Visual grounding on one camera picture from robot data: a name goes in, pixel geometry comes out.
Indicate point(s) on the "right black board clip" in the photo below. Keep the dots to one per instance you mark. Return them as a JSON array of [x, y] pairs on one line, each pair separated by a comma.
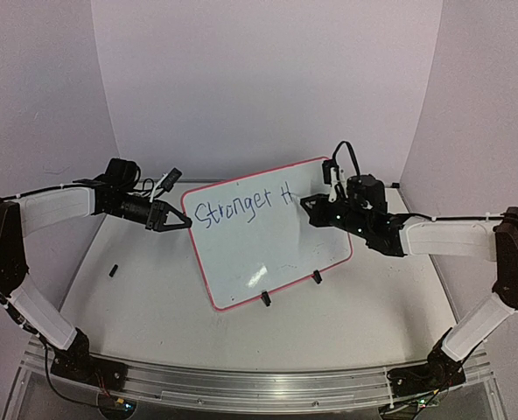
[[317, 277]]

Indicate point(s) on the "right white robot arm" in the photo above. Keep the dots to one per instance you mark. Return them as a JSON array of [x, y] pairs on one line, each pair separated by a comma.
[[358, 206]]

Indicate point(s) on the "left black board clip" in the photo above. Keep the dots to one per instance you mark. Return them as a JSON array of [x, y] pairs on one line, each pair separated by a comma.
[[265, 297]]

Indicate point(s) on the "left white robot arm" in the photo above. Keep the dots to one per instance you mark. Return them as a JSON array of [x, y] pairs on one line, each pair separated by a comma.
[[115, 193]]

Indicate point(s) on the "pink framed whiteboard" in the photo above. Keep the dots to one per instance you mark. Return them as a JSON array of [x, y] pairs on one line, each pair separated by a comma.
[[249, 237]]

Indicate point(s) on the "black marker cap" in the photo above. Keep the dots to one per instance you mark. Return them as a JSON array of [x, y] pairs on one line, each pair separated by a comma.
[[113, 270]]

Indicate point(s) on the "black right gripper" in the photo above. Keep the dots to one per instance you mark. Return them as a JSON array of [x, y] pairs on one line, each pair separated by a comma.
[[325, 213]]

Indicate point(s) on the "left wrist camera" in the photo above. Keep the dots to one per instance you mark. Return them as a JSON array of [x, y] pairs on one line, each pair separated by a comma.
[[166, 183]]

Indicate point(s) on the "black board clip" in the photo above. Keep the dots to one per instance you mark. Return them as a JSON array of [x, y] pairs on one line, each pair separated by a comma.
[[265, 297], [317, 277]]

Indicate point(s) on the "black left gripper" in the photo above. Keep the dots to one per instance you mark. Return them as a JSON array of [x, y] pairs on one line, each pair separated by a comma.
[[158, 222]]

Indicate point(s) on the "aluminium front rail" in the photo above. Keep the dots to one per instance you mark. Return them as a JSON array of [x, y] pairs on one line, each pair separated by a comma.
[[156, 388]]

